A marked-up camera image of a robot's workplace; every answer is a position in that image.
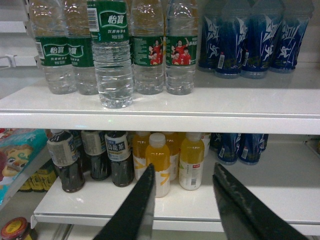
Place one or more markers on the rear yellow juice bottle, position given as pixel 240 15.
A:
pixel 172 141

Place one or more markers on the middle dark tea bottle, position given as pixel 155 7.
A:
pixel 95 148

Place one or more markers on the lower blue drink bottle left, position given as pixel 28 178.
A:
pixel 229 146

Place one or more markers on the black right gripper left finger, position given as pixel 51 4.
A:
pixel 134 218

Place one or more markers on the water bottle green label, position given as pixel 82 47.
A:
pixel 110 35

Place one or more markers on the white drinks shelf board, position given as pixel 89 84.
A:
pixel 286 179

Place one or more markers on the yellow label dark bottle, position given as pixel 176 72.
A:
pixel 41 180

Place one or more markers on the shelf water bottle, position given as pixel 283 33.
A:
pixel 181 31
pixel 49 28
pixel 147 29
pixel 80 46

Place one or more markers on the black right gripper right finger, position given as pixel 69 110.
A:
pixel 243 216

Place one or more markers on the white wire display hook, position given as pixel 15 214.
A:
pixel 7 62

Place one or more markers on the lower blue drink bottle right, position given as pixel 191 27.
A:
pixel 251 146

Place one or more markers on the yellow juice bottle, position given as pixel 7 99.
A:
pixel 172 141
pixel 191 161
pixel 140 144
pixel 158 154

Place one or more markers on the teal snack bag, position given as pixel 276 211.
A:
pixel 18 148

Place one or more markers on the front yellow juice bottle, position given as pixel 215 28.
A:
pixel 158 154

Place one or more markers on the red lid sauce jar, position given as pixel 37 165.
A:
pixel 18 229

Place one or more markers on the left yellow juice bottle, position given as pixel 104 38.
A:
pixel 140 144

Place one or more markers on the right yellow juice bottle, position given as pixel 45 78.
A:
pixel 191 161

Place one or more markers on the right dark oolong tea bottle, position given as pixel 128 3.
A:
pixel 120 156

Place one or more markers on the left dark tea bottle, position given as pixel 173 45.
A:
pixel 66 159

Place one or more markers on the blue sports drink bottle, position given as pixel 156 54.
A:
pixel 233 31
pixel 264 22
pixel 296 16
pixel 210 35

